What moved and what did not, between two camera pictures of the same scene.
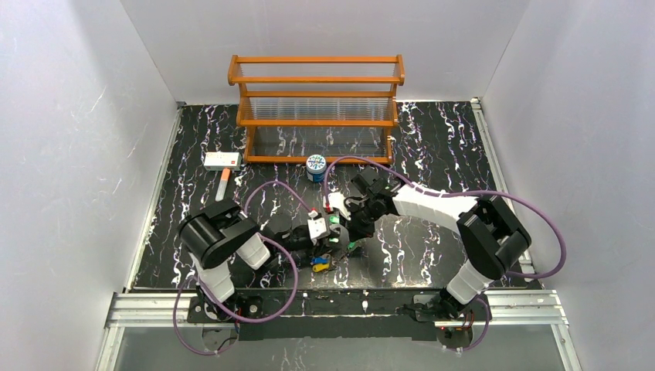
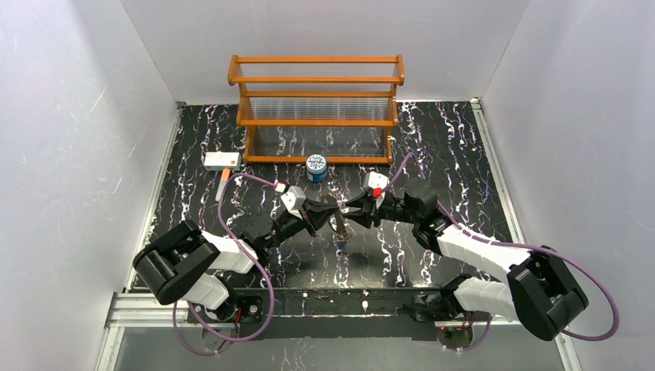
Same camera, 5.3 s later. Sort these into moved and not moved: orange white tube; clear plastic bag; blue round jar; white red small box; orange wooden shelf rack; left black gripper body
Moved: clear plastic bag; left black gripper body
Not moved: white red small box; orange wooden shelf rack; orange white tube; blue round jar
